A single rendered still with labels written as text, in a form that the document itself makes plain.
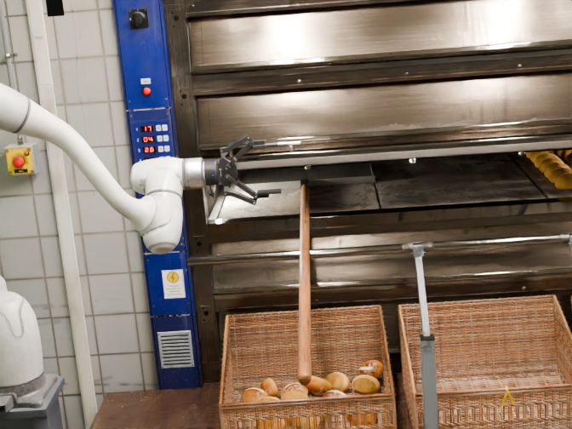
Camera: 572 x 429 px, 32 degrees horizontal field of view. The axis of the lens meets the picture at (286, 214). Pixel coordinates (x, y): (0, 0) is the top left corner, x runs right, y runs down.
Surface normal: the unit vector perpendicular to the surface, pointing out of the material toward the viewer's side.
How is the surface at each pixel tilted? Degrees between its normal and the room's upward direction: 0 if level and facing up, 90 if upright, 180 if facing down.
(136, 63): 90
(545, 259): 70
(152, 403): 0
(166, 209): 59
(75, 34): 90
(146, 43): 90
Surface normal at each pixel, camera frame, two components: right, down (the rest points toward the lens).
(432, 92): -0.06, -0.08
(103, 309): -0.04, 0.26
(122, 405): -0.07, -0.96
